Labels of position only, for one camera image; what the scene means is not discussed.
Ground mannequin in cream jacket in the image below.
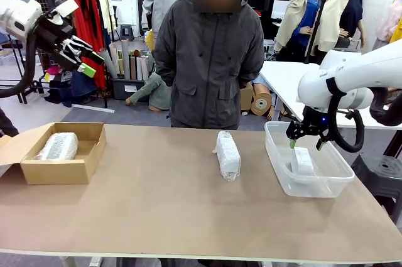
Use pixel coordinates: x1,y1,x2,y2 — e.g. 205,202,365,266
318,0,368,57

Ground brown cardboard spool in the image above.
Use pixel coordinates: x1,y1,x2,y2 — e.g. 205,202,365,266
250,84,273,117

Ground background cardboard box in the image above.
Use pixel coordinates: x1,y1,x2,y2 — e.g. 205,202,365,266
240,83,255,111

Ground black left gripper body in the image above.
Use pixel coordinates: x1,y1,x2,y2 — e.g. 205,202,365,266
35,17,75,53

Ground black storage bin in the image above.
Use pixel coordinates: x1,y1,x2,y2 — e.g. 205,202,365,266
110,75,148,101

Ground cream hanging garment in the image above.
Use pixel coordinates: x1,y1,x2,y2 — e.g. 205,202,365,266
95,0,117,31

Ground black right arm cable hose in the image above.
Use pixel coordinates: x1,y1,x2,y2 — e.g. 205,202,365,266
325,77,402,154

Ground person in grey jacket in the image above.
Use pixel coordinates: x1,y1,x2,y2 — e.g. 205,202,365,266
153,0,264,130

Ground small grey step stool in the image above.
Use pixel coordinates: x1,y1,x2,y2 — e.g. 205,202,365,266
120,24,135,41

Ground grey leaning paper roll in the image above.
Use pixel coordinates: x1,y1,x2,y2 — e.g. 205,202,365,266
97,47,119,79

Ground metal bar on floor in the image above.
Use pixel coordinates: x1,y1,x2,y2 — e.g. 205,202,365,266
72,104,116,114

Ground tall grey tube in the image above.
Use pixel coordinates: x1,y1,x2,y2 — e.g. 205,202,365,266
121,39,131,80

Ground yellow bag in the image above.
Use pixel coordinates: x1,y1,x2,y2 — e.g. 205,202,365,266
144,30,157,52

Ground black plastic stool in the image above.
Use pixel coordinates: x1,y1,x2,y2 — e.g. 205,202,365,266
350,153,402,217

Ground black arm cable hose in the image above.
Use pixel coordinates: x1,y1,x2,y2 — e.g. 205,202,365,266
0,33,39,98
325,77,402,154

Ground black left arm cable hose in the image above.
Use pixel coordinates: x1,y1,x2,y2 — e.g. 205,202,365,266
0,33,39,98

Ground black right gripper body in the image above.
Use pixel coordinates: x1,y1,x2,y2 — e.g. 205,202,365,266
302,106,330,138

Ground mannequin in beige coat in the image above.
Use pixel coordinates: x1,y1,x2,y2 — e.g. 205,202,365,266
274,0,334,60

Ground unwrapped white digital clock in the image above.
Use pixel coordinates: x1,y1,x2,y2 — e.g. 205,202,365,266
290,146,317,177

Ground black stand pole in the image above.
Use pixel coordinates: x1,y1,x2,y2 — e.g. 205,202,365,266
304,0,332,64

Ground white paper roll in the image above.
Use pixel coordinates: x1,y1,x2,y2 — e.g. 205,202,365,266
140,55,150,81

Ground clear plastic container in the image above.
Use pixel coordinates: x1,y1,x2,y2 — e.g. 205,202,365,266
263,121,356,199

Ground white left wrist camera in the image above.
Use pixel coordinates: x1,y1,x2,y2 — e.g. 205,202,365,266
46,0,79,26

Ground pink and yellow garment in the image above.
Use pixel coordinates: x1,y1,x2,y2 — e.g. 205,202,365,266
376,0,402,45

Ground white monitor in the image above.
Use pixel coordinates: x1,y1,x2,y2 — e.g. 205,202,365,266
271,0,291,19

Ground bubble-wrapped plain white clock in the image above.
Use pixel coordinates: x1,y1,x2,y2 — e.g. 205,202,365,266
212,130,242,182

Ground white side table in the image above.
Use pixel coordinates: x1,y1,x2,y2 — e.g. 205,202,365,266
259,60,402,131

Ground brown paper roll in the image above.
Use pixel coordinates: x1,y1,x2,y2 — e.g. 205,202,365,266
129,50,139,81

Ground beige paper roll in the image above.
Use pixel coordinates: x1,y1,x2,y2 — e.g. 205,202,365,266
109,42,122,76

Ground white cube case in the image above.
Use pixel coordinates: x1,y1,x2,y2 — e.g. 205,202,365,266
263,39,277,60

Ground red hanging dress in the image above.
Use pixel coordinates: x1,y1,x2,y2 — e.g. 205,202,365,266
69,0,107,89

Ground open brown cardboard box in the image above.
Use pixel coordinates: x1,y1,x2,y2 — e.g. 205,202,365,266
0,121,107,185

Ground bubble-wrapped clock with speckled face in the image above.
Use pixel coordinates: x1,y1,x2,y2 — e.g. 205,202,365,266
33,131,79,161

